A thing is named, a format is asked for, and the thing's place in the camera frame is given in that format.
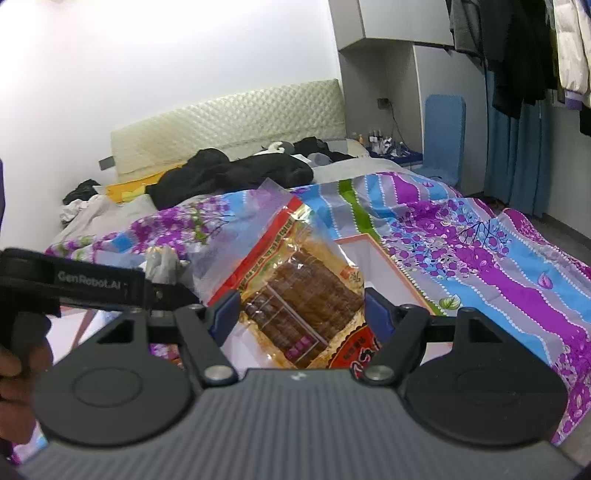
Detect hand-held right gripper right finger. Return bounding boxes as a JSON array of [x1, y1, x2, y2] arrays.
[[359, 287, 504, 385]]

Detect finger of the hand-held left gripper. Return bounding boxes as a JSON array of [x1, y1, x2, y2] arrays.
[[151, 282, 204, 311]]

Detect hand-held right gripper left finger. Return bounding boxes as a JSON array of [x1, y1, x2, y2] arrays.
[[95, 290, 241, 387]]

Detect pink cardboard box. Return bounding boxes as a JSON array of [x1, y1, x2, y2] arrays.
[[217, 233, 437, 370]]

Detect dark silver packet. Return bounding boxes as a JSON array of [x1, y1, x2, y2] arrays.
[[139, 247, 190, 284]]

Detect red gold snack packet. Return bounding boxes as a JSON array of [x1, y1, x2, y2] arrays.
[[191, 178, 393, 370]]

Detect person's left hand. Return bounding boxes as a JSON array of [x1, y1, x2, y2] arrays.
[[0, 344, 54, 437]]

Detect pink box lid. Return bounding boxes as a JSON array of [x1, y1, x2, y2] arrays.
[[48, 310, 100, 365]]

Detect beige duvet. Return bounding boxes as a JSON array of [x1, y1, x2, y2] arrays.
[[46, 194, 160, 252]]

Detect dark and white clothes pile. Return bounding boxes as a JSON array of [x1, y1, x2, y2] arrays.
[[60, 179, 112, 227]]

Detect yellow pillow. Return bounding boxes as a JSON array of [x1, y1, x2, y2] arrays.
[[105, 171, 169, 204]]

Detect floral striped blanket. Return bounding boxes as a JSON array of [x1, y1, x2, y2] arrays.
[[9, 172, 591, 467]]

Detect large black garment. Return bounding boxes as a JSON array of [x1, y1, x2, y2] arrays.
[[145, 148, 315, 209]]

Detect light grey bedsheet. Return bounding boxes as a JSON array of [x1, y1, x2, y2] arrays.
[[311, 157, 414, 185]]

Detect blue bedside table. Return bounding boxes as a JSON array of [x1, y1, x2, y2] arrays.
[[365, 145, 423, 166]]

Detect white pillow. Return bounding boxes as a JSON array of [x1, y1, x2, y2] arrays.
[[344, 138, 372, 160]]

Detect row of small bottles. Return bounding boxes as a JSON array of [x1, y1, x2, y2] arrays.
[[358, 129, 407, 155]]

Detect small black garment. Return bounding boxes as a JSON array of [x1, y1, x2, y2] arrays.
[[293, 137, 358, 162]]

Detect cream quilted headboard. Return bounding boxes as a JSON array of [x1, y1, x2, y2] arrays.
[[110, 78, 347, 176]]

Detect blue chair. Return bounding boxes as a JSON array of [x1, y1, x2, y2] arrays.
[[418, 93, 467, 185]]

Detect blue curtain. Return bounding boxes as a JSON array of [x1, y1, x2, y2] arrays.
[[482, 69, 591, 222]]

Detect hanging dark clothes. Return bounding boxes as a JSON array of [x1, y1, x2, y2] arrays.
[[445, 0, 561, 121]]

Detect hanging white puffer jacket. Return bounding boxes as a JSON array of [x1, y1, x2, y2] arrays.
[[551, 0, 591, 112]]

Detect white wall cabinet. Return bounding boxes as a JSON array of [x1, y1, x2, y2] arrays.
[[329, 0, 455, 51]]

